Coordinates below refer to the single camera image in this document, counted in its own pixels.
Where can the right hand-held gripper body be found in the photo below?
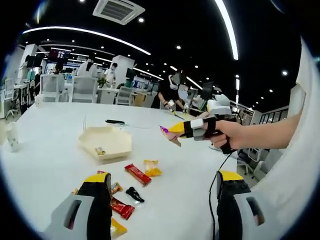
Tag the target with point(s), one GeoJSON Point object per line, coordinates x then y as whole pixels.
{"type": "Point", "coordinates": [220, 107]}

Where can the white mesh office chair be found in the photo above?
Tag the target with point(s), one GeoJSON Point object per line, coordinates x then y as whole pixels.
{"type": "Point", "coordinates": [125, 95]}
{"type": "Point", "coordinates": [51, 88]}
{"type": "Point", "coordinates": [84, 88]}

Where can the dark snack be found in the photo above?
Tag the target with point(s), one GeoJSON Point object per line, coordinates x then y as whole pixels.
{"type": "Point", "coordinates": [133, 193]}

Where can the hanging dark display screen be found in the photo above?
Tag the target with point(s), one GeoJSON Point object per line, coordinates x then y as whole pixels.
{"type": "Point", "coordinates": [60, 53]}

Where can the black oblong device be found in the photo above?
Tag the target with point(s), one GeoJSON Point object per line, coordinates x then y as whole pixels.
{"type": "Point", "coordinates": [115, 121]}

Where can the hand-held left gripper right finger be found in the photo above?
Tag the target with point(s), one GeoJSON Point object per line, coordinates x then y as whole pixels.
{"type": "Point", "coordinates": [231, 200]}

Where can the person's white shirt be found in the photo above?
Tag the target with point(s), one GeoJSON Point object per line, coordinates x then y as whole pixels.
{"type": "Point", "coordinates": [287, 180]}

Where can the ceiling air conditioner vent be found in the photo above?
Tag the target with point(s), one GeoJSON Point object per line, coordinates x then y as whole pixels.
{"type": "Point", "coordinates": [117, 11]}

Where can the cream hexagonal container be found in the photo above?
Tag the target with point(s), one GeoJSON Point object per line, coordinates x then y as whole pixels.
{"type": "Point", "coordinates": [110, 140]}

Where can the dark red snack bar packet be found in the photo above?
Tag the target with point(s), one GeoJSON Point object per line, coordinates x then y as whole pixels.
{"type": "Point", "coordinates": [122, 208]}

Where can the red chocolate bar packet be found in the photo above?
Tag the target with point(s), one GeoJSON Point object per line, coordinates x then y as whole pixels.
{"type": "Point", "coordinates": [137, 174]}

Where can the curved ceiling light strip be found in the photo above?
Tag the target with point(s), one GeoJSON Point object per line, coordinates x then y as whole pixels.
{"type": "Point", "coordinates": [230, 28]}
{"type": "Point", "coordinates": [87, 30]}

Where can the white paper cup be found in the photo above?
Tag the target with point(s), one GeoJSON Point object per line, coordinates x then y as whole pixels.
{"type": "Point", "coordinates": [12, 138]}
{"type": "Point", "coordinates": [38, 101]}

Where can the person's right hand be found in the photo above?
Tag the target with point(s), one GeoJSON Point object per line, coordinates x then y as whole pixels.
{"type": "Point", "coordinates": [227, 136]}

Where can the yellow cake packet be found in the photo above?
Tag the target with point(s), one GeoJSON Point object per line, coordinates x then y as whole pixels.
{"type": "Point", "coordinates": [153, 168]}
{"type": "Point", "coordinates": [117, 228]}

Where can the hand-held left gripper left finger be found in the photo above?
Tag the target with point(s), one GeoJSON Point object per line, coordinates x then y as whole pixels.
{"type": "Point", "coordinates": [97, 207]}

